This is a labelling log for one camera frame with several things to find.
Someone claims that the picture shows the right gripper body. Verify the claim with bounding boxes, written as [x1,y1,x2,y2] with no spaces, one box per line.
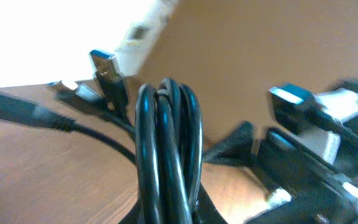
[247,128,358,223]

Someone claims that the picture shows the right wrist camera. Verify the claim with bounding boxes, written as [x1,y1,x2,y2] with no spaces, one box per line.
[267,82,358,166]

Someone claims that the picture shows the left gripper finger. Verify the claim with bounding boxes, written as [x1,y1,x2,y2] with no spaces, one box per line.
[119,184,227,224]

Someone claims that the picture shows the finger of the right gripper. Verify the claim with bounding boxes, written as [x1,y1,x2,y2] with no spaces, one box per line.
[203,121,254,164]

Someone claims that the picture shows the black USB cable bundle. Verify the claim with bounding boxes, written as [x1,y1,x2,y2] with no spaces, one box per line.
[47,49,204,224]

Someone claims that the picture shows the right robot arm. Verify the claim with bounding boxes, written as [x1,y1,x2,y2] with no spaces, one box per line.
[204,78,358,223]

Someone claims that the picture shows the right camera cable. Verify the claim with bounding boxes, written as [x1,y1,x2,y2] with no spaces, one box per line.
[303,105,358,162]

